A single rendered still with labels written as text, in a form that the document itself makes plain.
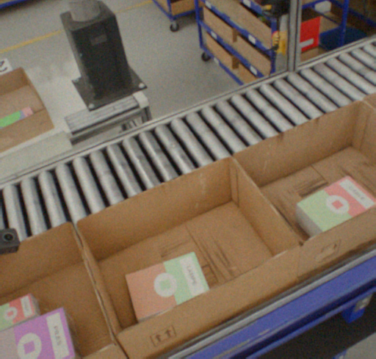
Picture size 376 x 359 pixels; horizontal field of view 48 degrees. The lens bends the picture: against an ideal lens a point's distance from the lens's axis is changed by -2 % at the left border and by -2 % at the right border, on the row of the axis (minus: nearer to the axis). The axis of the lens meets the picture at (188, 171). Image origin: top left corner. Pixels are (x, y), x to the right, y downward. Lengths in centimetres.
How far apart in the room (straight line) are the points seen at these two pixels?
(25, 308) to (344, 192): 78
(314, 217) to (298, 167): 22
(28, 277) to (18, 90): 114
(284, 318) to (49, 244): 53
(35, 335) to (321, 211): 68
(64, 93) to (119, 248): 99
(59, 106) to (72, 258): 93
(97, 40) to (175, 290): 105
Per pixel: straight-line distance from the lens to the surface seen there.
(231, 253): 104
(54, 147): 165
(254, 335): 92
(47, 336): 95
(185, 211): 108
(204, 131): 154
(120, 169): 148
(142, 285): 95
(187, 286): 93
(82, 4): 165
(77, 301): 103
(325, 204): 105
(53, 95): 194
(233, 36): 282
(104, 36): 168
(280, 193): 115
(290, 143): 112
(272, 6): 169
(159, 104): 295
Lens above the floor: 177
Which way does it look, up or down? 46 degrees down
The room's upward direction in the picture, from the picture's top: 10 degrees counter-clockwise
